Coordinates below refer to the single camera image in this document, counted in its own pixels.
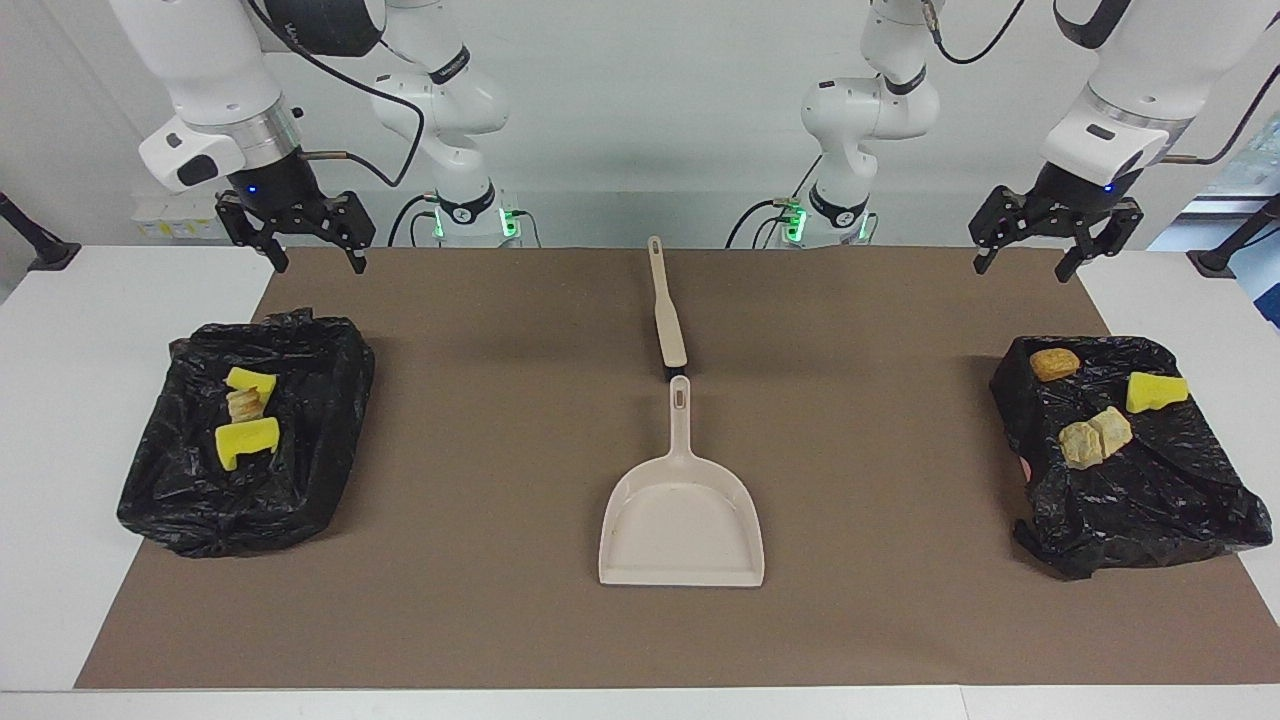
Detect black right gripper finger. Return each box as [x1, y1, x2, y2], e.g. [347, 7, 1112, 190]
[320, 192, 377, 275]
[215, 195, 291, 274]

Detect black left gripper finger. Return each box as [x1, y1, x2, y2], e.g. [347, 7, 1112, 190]
[968, 185, 1036, 276]
[1053, 198, 1145, 284]

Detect small notched yellow sponge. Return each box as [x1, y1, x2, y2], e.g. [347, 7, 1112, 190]
[224, 366, 278, 401]

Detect brown bread roll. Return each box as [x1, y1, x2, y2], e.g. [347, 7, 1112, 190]
[1030, 347, 1082, 383]

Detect yellow sponge piece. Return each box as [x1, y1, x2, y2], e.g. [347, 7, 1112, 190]
[1126, 372, 1191, 415]

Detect large notched yellow sponge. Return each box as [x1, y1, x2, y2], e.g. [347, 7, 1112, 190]
[214, 416, 281, 472]

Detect pale croissant piece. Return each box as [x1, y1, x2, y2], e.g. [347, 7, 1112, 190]
[1058, 421, 1105, 471]

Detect beige hand brush black bristles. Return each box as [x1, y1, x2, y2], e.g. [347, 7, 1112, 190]
[647, 236, 690, 379]

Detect beige plastic dustpan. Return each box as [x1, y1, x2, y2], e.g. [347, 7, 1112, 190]
[598, 375, 766, 588]

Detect black bag-lined trash bin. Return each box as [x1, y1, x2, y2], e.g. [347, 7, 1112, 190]
[116, 308, 377, 559]
[990, 335, 1274, 581]

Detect black stand foot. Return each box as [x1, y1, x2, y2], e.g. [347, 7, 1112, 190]
[1187, 195, 1280, 279]
[0, 190, 81, 271]

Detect brown table mat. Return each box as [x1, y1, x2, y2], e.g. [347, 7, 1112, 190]
[75, 247, 1280, 691]

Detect black base cable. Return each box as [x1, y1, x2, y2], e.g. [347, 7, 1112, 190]
[387, 192, 441, 248]
[725, 197, 801, 249]

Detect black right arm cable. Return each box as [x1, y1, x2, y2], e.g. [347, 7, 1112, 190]
[245, 0, 426, 189]

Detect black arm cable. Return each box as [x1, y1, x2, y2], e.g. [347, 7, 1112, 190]
[925, 0, 1280, 166]
[245, 0, 426, 189]

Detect white wall socket box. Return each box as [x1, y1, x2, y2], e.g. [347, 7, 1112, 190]
[132, 192, 241, 241]

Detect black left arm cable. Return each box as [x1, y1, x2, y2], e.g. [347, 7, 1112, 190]
[925, 0, 1280, 166]

